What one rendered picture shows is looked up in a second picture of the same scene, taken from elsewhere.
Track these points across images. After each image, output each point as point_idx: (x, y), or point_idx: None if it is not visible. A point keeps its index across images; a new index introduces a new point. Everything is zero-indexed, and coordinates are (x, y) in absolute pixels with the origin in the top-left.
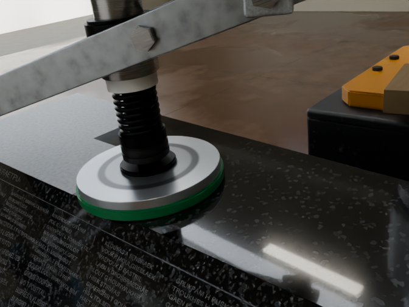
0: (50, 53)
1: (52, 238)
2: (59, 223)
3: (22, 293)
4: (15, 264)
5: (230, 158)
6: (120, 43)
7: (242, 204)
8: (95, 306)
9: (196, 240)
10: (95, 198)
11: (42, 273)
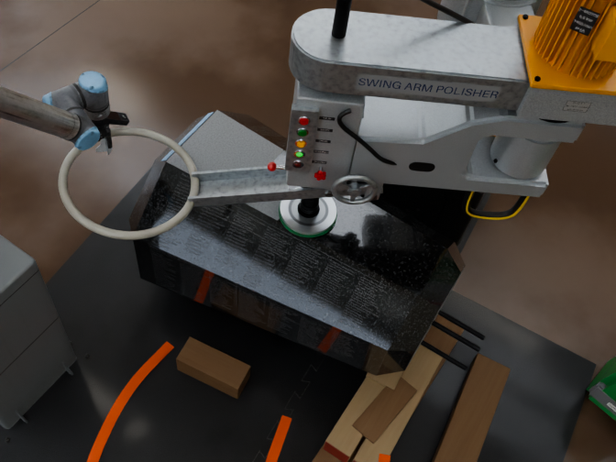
0: (291, 191)
1: (269, 236)
2: (272, 231)
3: (258, 256)
4: (250, 244)
5: (335, 199)
6: (320, 192)
7: (346, 230)
8: (297, 264)
9: (335, 247)
10: (297, 230)
11: (268, 249)
